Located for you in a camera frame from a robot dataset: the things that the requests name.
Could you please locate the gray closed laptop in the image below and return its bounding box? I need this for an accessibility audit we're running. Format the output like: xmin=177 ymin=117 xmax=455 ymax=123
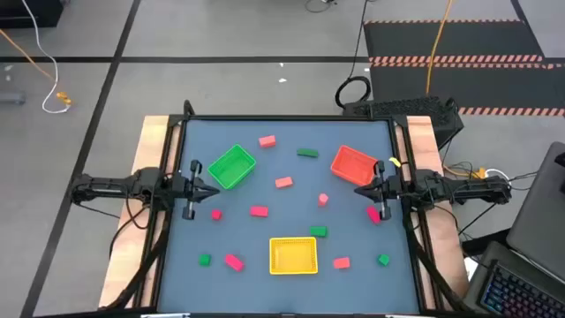
xmin=505 ymin=140 xmax=565 ymax=284

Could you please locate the orange plastic basket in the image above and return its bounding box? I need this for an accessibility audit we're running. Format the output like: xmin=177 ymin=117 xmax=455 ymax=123
xmin=329 ymin=144 xmax=380 ymax=187

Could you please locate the black floor box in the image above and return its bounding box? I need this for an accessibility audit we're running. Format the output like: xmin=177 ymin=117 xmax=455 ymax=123
xmin=0 ymin=0 xmax=64 ymax=30

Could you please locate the gray floor foot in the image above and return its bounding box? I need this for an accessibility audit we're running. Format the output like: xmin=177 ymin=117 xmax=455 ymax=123
xmin=0 ymin=91 xmax=26 ymax=106

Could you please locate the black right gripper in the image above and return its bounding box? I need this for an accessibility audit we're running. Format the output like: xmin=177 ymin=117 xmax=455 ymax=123
xmin=353 ymin=159 xmax=406 ymax=222

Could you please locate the yellow hanging cable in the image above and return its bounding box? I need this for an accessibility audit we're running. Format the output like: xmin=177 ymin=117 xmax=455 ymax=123
xmin=425 ymin=0 xmax=455 ymax=96

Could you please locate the coiled black floor cable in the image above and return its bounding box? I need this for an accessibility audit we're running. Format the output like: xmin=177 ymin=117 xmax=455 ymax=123
xmin=334 ymin=0 xmax=373 ymax=110

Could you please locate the white floor cable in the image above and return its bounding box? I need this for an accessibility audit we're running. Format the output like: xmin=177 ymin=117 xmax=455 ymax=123
xmin=19 ymin=0 xmax=72 ymax=115

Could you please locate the green plastic basket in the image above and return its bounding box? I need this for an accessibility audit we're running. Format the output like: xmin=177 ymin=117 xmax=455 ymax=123
xmin=207 ymin=143 xmax=258 ymax=191

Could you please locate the laptop with backlit keyboard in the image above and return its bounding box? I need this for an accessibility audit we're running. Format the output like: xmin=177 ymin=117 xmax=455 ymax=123
xmin=463 ymin=240 xmax=565 ymax=318

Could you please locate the orange hanging cable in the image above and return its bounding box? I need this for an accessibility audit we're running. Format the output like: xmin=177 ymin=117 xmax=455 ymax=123
xmin=0 ymin=28 xmax=72 ymax=106

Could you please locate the black hazard-striped floor mat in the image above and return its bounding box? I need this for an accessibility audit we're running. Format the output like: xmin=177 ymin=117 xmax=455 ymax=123
xmin=362 ymin=18 xmax=565 ymax=118

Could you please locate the yellow plastic basket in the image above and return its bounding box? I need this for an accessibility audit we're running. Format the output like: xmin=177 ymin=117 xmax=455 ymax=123
xmin=268 ymin=236 xmax=320 ymax=276

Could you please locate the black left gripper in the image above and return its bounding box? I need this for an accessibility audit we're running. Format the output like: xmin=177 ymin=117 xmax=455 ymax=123
xmin=169 ymin=159 xmax=221 ymax=221

